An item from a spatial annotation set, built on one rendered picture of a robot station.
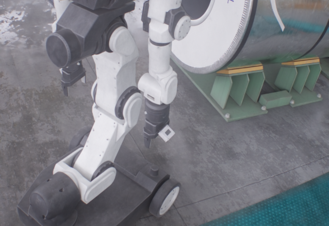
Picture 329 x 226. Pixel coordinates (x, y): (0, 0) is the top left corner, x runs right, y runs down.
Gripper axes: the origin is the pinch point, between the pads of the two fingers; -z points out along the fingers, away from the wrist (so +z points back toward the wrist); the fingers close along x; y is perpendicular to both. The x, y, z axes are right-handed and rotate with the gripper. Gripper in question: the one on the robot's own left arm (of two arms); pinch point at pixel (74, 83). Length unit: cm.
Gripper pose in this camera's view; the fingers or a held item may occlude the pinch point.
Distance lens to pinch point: 170.1
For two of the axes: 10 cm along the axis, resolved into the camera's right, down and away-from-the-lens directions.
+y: -8.1, -4.4, 3.9
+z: 0.5, -7.1, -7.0
